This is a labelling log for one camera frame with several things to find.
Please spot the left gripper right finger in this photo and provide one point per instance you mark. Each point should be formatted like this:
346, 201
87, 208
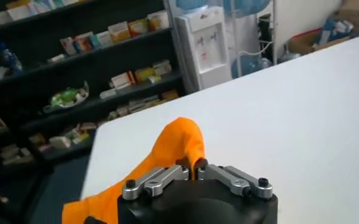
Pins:
237, 182

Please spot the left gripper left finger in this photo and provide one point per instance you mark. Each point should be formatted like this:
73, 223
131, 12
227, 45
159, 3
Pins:
164, 179

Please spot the orange t-shirt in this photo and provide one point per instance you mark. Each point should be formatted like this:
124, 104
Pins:
179, 140

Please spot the large white table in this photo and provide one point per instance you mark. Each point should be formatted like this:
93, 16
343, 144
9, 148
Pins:
289, 121

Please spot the flat white medicine box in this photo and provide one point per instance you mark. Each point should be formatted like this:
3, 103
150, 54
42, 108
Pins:
108, 93
56, 58

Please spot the yellow green medicine box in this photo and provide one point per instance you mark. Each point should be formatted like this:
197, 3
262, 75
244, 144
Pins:
144, 74

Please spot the white box red stripe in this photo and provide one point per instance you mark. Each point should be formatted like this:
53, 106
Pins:
122, 79

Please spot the stacked pale medicine boxes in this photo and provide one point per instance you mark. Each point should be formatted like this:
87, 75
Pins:
162, 67

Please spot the blue water jug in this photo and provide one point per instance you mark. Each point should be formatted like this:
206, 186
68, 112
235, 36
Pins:
249, 65
246, 5
191, 3

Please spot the bowl of green snack packs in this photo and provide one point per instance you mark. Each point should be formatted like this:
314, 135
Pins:
66, 97

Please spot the white water dispenser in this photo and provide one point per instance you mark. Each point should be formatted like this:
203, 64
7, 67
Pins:
209, 45

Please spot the orange and white medicine box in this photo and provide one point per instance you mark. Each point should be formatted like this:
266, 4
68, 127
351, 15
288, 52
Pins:
119, 31

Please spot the open brown cardboard box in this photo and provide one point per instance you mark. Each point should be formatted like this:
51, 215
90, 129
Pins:
304, 42

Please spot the white metal jug rack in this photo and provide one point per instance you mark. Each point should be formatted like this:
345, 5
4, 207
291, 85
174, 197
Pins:
274, 30

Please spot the red and blue medicine box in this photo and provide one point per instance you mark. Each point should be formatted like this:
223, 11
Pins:
84, 42

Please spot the white paper cup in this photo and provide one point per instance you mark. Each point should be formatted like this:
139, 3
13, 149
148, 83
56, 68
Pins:
158, 19

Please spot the white and red medicine box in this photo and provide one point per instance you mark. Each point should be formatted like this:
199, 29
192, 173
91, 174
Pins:
68, 45

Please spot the black shelf unit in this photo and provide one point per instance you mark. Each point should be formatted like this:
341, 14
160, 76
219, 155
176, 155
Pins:
45, 33

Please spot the blue plastic bottle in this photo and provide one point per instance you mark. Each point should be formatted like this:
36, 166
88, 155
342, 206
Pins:
11, 59

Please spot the closed brown cardboard box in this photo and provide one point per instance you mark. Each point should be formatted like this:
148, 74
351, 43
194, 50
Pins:
356, 15

